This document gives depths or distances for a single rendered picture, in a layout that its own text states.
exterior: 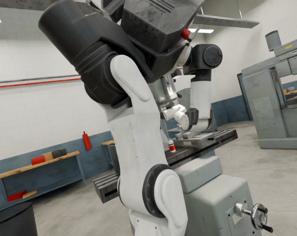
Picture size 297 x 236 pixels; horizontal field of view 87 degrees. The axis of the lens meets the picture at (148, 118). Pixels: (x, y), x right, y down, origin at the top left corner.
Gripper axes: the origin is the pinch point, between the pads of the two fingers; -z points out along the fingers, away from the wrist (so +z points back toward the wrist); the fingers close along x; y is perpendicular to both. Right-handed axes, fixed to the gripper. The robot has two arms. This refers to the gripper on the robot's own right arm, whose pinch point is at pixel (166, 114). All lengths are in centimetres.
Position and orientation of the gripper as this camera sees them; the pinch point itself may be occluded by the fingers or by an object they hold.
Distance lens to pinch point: 124.6
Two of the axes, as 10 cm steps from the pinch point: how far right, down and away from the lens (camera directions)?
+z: 1.1, -0.5, -9.9
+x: -9.6, 2.5, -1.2
